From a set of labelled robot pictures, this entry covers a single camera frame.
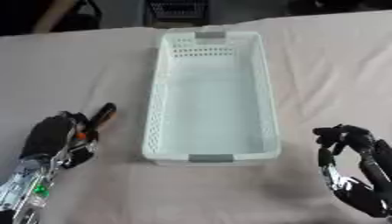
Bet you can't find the black and orange tool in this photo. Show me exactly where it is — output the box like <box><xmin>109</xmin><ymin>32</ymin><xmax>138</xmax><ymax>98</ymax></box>
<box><xmin>74</xmin><ymin>101</ymin><xmax>120</xmax><ymax>140</ymax></box>

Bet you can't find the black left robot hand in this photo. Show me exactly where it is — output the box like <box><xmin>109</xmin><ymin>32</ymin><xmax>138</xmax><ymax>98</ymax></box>
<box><xmin>18</xmin><ymin>110</ymin><xmax>102</xmax><ymax>170</ymax></box>

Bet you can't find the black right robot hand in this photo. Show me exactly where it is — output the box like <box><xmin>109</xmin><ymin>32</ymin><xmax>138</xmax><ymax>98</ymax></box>
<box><xmin>311</xmin><ymin>123</ymin><xmax>392</xmax><ymax>219</ymax></box>

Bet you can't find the black slatted crate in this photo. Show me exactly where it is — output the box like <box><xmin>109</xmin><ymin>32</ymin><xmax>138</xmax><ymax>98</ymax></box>
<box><xmin>142</xmin><ymin>0</ymin><xmax>212</xmax><ymax>28</ymax></box>

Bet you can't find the white perforated plastic basket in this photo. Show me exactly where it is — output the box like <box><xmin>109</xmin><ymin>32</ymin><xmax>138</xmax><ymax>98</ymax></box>
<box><xmin>141</xmin><ymin>25</ymin><xmax>284</xmax><ymax>167</ymax></box>

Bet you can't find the black bag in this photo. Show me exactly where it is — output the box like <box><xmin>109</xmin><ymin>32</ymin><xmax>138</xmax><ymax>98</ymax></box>
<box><xmin>49</xmin><ymin>0</ymin><xmax>104</xmax><ymax>32</ymax></box>

